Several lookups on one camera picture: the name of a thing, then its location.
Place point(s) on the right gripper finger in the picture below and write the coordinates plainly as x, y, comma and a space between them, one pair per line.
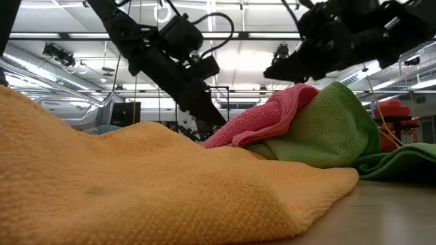
296, 66

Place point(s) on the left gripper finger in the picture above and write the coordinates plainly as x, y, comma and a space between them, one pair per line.
204, 109

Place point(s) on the pink microfiber towel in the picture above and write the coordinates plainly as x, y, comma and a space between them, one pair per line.
265, 119

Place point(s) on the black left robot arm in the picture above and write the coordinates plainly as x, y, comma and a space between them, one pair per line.
116, 20

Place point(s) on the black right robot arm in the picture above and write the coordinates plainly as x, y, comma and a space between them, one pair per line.
408, 20

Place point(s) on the blue microfiber towel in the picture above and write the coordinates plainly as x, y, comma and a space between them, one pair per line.
109, 129

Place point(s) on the green microfiber towel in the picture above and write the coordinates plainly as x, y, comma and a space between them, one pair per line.
327, 136

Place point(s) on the black ceiling spotlight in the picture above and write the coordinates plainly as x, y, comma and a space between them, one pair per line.
412, 61
281, 54
59, 54

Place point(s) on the black monitor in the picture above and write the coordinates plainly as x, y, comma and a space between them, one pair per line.
126, 114

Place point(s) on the red plastic bin stack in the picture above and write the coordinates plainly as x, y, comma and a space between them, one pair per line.
391, 109

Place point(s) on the black shelving unit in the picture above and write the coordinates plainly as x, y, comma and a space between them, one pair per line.
396, 124

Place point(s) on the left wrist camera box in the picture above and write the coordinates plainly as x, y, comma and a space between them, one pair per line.
204, 68

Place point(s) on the silver ventilation duct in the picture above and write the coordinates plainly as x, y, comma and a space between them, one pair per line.
51, 73

